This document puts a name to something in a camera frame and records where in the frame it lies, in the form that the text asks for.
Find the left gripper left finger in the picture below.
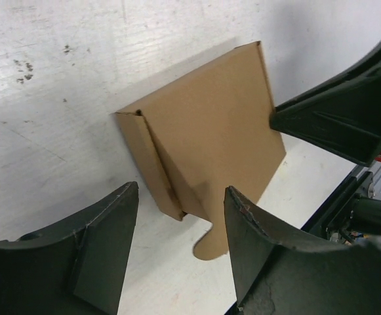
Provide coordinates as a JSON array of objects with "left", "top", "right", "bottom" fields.
[{"left": 0, "top": 182, "right": 139, "bottom": 314}]

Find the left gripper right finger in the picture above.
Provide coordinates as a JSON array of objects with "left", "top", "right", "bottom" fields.
[{"left": 224, "top": 186, "right": 381, "bottom": 314}]

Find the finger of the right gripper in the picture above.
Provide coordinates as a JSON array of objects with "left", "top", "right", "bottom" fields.
[{"left": 270, "top": 42, "right": 381, "bottom": 166}]

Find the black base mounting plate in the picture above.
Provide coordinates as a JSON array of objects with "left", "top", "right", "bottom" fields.
[{"left": 302, "top": 162, "right": 381, "bottom": 245}]

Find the cardboard box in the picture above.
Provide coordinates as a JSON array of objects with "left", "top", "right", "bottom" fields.
[{"left": 115, "top": 41, "right": 286, "bottom": 261}]

